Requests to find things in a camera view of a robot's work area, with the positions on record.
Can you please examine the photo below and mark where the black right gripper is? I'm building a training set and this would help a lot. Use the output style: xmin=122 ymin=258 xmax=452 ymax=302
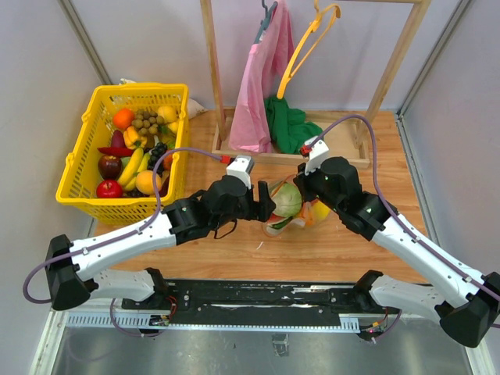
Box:
xmin=294 ymin=158 xmax=344 ymax=215

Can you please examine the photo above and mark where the green cabbage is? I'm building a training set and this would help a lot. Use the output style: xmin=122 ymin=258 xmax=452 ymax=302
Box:
xmin=271 ymin=182 xmax=302 ymax=217

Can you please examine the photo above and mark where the clear zip top bag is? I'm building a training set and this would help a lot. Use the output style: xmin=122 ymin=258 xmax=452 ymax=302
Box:
xmin=262 ymin=175 xmax=319 ymax=237

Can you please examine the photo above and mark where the yellow apple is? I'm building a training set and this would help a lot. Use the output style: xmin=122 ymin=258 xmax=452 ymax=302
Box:
xmin=311 ymin=200 xmax=330 ymax=224

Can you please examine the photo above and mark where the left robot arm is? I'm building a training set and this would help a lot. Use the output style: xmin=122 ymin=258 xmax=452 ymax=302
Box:
xmin=45 ymin=175 xmax=276 ymax=311

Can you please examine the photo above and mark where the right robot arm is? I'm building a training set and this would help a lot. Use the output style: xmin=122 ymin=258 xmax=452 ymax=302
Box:
xmin=294 ymin=157 xmax=499 ymax=348

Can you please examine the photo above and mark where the wooden clothes rack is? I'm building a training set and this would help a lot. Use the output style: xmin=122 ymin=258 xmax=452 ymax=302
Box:
xmin=199 ymin=0 xmax=433 ymax=170

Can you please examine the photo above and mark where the green cloth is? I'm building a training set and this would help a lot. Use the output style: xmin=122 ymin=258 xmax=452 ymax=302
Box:
xmin=264 ymin=96 xmax=323 ymax=155

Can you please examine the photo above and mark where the orange fruit lower middle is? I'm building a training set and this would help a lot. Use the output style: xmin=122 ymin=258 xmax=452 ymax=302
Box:
xmin=162 ymin=155 xmax=173 ymax=170

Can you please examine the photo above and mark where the yellow orange fruit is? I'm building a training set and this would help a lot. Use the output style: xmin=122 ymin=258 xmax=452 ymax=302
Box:
xmin=135 ymin=170 xmax=162 ymax=195

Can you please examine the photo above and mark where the yellow lemon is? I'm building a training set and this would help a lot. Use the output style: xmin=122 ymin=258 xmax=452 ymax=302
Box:
xmin=157 ymin=105 xmax=178 ymax=123

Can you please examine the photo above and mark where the yellow banana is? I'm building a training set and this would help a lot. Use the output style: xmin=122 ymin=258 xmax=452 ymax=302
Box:
xmin=117 ymin=148 xmax=151 ymax=192

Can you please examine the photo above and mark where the pink shirt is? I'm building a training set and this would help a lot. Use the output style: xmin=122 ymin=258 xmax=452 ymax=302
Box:
xmin=229 ymin=1 xmax=295 ymax=153

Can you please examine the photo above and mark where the yellow clothes hanger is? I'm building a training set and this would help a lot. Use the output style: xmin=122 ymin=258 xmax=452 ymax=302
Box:
xmin=277 ymin=1 xmax=341 ymax=99

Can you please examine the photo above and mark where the brown longan bunch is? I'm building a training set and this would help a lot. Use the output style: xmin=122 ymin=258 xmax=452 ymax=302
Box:
xmin=131 ymin=109 xmax=166 ymax=135

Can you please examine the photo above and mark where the bright red apple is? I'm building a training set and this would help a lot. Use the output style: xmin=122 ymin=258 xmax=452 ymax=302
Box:
xmin=96 ymin=180 xmax=123 ymax=198

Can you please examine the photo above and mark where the dark red apple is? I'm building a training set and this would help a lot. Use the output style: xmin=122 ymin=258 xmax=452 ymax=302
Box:
xmin=98 ymin=155 xmax=123 ymax=180

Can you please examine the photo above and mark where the purple eggplant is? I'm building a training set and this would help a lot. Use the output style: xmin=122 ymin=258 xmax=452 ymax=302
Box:
xmin=110 ymin=130 xmax=126 ymax=151

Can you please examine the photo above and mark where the red chili pepper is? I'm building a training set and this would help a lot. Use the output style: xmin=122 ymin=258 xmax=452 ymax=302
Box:
xmin=98 ymin=147 xmax=134 ymax=158

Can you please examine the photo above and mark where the orange fruit top left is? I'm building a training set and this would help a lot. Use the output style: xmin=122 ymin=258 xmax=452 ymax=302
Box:
xmin=112 ymin=108 xmax=135 ymax=130

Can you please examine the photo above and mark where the grey clothes hanger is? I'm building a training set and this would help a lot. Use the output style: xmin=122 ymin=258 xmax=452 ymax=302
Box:
xmin=254 ymin=0 xmax=278 ymax=44

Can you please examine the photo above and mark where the yellow plastic basket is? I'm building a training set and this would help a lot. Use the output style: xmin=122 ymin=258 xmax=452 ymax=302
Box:
xmin=55 ymin=82 xmax=190 ymax=225

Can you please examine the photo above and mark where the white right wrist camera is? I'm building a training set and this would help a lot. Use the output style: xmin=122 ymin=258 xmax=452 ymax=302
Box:
xmin=300 ymin=137 xmax=330 ymax=175

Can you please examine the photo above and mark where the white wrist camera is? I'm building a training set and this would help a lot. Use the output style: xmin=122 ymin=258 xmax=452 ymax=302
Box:
xmin=222 ymin=155 xmax=255 ymax=188
xmin=300 ymin=137 xmax=330 ymax=175

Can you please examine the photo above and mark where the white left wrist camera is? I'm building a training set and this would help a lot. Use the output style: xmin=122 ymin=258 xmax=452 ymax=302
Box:
xmin=222 ymin=155 xmax=255 ymax=188

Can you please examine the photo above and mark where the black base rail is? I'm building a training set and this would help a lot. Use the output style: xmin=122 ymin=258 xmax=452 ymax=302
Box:
xmin=119 ymin=279 xmax=395 ymax=334

